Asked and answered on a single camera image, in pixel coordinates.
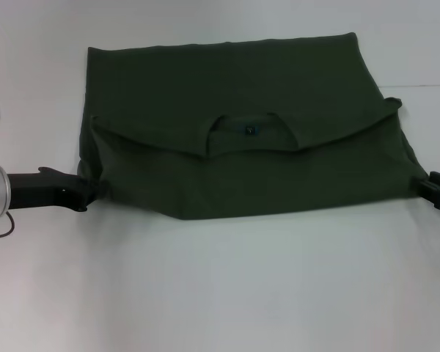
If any dark green FREE t-shirt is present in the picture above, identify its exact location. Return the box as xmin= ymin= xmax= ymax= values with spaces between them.
xmin=76 ymin=32 xmax=425 ymax=221

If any thin cable with plug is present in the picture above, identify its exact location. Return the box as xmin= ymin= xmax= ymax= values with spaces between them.
xmin=0 ymin=211 xmax=15 ymax=241

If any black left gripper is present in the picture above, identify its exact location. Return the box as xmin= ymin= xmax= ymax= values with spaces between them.
xmin=7 ymin=166 xmax=109 ymax=214

